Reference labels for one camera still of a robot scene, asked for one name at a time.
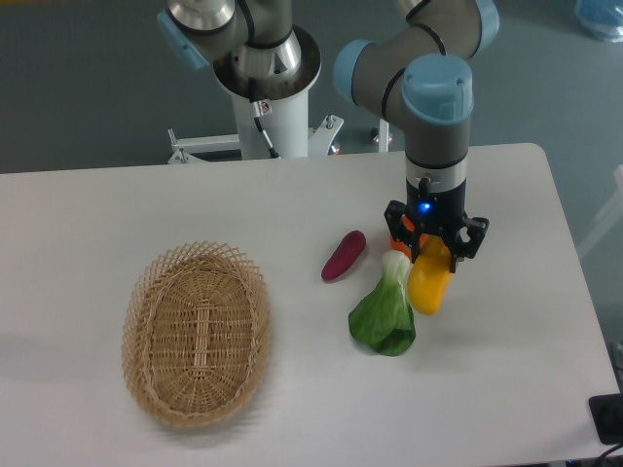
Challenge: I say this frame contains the woven wicker basket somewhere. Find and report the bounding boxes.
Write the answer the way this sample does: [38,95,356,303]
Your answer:
[122,241,272,428]

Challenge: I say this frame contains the black device at edge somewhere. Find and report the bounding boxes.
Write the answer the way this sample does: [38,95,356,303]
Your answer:
[588,393,622,445]

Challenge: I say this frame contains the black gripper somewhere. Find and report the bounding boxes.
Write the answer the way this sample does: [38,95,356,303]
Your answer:
[384,180,490,273]

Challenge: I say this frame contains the orange carrot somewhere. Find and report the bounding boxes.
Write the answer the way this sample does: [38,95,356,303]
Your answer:
[388,215,428,254]

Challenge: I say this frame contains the purple sweet potato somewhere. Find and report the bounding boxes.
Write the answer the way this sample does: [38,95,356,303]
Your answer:
[321,231,367,281]

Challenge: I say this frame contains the blue plastic bag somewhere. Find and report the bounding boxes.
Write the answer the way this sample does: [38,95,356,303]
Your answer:
[574,0,622,43]

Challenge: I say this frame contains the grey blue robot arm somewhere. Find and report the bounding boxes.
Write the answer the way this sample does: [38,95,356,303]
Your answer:
[157,1,499,269]

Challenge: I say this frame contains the green bok choy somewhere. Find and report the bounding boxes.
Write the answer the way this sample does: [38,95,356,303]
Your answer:
[348,250,417,357]

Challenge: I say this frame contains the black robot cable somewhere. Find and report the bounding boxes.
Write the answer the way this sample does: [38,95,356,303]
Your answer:
[246,77,281,161]

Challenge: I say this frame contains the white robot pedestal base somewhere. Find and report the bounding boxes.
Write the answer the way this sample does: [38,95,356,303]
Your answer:
[167,26,345,164]

